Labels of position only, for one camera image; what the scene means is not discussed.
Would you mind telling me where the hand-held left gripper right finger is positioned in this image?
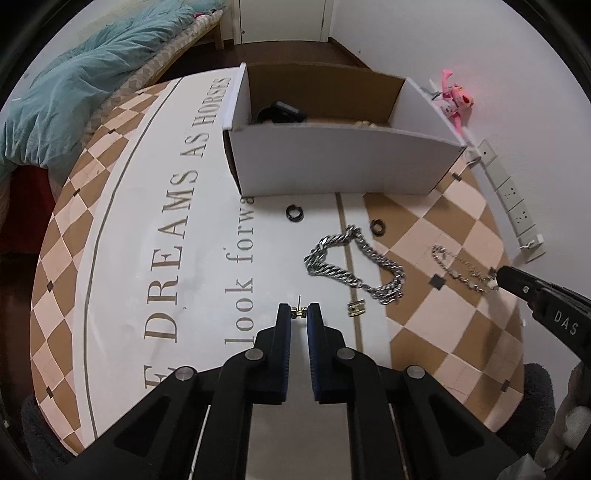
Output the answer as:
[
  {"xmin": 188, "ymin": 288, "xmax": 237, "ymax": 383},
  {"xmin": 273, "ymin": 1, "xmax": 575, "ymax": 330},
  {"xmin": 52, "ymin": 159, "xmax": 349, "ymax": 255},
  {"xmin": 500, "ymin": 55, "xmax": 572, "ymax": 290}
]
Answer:
[{"xmin": 307, "ymin": 302, "xmax": 522, "ymax": 480}]

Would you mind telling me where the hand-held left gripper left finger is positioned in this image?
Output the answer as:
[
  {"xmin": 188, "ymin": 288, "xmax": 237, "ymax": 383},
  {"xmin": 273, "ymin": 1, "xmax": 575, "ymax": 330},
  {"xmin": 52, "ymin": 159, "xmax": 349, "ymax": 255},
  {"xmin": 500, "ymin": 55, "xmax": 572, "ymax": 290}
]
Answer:
[{"xmin": 95, "ymin": 302, "xmax": 294, "ymax": 480}]

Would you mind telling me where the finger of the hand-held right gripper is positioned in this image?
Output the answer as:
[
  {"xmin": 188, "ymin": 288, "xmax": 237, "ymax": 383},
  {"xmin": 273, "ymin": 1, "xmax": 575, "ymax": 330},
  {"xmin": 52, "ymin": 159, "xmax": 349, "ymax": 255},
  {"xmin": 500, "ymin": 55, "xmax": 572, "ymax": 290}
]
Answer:
[{"xmin": 496, "ymin": 265, "xmax": 546, "ymax": 302}]

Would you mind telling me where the thin silver chain bracelet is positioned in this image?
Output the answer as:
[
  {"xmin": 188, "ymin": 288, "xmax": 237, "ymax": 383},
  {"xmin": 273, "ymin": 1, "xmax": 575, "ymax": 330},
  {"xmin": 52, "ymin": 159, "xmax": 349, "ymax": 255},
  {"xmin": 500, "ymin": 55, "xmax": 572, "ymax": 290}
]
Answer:
[{"xmin": 431, "ymin": 244, "xmax": 500, "ymax": 293}]

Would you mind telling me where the white cardboard box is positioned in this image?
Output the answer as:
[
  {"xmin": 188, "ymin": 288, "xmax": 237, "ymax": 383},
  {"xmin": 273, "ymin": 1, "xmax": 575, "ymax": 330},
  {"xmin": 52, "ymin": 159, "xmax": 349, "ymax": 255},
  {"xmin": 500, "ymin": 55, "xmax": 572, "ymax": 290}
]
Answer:
[{"xmin": 222, "ymin": 62, "xmax": 470, "ymax": 197}]

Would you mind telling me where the white power strip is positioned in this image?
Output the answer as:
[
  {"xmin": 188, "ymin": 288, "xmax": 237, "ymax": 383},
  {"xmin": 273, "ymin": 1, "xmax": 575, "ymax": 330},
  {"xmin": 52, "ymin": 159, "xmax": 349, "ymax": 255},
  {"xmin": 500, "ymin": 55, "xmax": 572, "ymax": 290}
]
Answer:
[{"xmin": 463, "ymin": 137, "xmax": 546, "ymax": 262}]

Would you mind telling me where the dark grey fuzzy cushion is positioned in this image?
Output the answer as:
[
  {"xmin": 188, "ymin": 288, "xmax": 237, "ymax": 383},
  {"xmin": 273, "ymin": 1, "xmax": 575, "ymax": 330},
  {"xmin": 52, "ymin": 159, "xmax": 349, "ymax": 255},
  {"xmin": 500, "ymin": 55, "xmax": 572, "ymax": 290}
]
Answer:
[
  {"xmin": 20, "ymin": 394, "xmax": 77, "ymax": 480},
  {"xmin": 523, "ymin": 363, "xmax": 556, "ymax": 459}
]

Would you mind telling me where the checkered printed table mat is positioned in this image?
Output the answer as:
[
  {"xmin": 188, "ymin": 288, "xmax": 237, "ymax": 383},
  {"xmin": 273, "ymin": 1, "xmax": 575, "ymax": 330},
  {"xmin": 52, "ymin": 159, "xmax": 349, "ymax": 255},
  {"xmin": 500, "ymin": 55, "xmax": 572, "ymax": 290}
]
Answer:
[{"xmin": 30, "ymin": 69, "xmax": 528, "ymax": 457}]

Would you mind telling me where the pink plush toy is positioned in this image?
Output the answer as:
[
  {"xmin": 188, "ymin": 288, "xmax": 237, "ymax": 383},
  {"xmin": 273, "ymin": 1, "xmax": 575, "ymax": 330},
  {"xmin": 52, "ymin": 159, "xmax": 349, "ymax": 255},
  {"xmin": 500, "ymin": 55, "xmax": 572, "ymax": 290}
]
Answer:
[{"xmin": 431, "ymin": 69, "xmax": 476, "ymax": 133}]

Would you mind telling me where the black item in box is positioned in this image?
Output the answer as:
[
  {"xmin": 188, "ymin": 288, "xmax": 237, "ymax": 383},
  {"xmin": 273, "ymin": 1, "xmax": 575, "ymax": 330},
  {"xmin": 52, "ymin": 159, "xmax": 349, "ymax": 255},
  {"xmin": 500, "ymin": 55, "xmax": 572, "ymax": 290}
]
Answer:
[{"xmin": 257, "ymin": 100, "xmax": 308, "ymax": 125}]

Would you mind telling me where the red cloth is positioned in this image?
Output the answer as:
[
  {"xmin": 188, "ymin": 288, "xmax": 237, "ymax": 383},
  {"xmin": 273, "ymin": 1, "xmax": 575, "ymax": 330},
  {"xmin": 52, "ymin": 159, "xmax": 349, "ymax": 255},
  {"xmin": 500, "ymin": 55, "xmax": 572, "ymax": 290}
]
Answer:
[{"xmin": 7, "ymin": 165, "xmax": 64, "ymax": 256}]

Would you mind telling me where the patterned bed mattress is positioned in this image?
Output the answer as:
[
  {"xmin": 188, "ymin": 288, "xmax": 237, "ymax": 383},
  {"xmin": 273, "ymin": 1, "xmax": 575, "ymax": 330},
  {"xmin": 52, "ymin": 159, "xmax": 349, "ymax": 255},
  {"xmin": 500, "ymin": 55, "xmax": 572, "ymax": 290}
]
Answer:
[{"xmin": 82, "ymin": 8, "xmax": 227, "ymax": 141}]

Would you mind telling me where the white door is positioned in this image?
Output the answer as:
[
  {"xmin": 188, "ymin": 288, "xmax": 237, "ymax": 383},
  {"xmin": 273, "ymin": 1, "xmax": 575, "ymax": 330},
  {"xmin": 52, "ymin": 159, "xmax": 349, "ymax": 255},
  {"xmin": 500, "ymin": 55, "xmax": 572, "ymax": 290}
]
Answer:
[{"xmin": 233, "ymin": 0, "xmax": 334, "ymax": 45}]

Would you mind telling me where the teal blanket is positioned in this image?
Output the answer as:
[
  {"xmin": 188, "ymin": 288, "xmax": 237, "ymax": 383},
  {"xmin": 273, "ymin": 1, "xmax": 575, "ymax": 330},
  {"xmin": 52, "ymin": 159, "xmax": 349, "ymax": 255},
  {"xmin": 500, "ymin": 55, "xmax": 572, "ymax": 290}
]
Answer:
[{"xmin": 0, "ymin": 0, "xmax": 228, "ymax": 172}]

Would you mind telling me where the thick silver chain necklace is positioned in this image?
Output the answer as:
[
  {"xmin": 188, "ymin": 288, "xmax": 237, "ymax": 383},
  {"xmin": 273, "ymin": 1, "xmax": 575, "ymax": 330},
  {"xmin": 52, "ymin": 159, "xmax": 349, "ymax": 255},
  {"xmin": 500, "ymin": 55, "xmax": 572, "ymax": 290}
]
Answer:
[{"xmin": 304, "ymin": 224, "xmax": 406, "ymax": 306}]

